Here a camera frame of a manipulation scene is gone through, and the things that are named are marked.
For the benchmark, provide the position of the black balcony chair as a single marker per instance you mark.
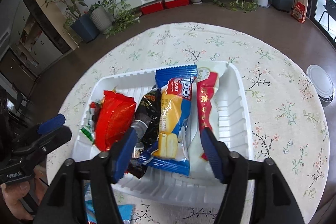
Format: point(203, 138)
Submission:
point(329, 3)

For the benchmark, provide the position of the plant in ribbed white pot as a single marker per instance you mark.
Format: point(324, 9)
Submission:
point(101, 18)

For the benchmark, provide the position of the red bag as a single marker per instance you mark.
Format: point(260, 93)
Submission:
point(298, 12)

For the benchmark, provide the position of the orange-red snack packet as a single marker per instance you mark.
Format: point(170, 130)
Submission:
point(113, 119)

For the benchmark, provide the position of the blue and yellow cake packet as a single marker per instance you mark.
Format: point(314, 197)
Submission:
point(173, 108)

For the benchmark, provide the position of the red storage box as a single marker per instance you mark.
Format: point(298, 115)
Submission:
point(152, 8)
point(177, 2)

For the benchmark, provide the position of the white plastic tray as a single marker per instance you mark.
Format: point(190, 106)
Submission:
point(231, 119)

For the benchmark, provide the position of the light blue snack packet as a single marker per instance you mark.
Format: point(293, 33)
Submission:
point(126, 212)

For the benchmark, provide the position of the tall plant in blue pot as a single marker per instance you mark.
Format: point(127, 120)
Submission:
point(85, 28)

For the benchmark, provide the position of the wooden wall cabinet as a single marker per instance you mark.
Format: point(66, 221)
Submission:
point(31, 37)

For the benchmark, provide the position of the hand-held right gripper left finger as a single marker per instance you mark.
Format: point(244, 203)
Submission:
point(123, 153)

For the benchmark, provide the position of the red and white snack packet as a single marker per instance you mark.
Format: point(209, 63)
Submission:
point(207, 100)

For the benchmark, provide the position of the black snack packet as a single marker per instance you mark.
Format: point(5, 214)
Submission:
point(149, 108)

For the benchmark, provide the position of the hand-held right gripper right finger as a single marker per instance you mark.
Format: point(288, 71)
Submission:
point(212, 153)

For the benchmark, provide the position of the person's left hand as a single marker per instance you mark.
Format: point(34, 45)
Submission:
point(13, 197)

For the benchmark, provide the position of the trailing vine plant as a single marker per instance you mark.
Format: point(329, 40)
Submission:
point(118, 11)

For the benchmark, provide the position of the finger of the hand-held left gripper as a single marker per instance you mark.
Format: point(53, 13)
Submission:
point(51, 123)
point(47, 141)

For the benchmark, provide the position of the white trash can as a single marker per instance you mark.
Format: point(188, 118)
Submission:
point(323, 85)

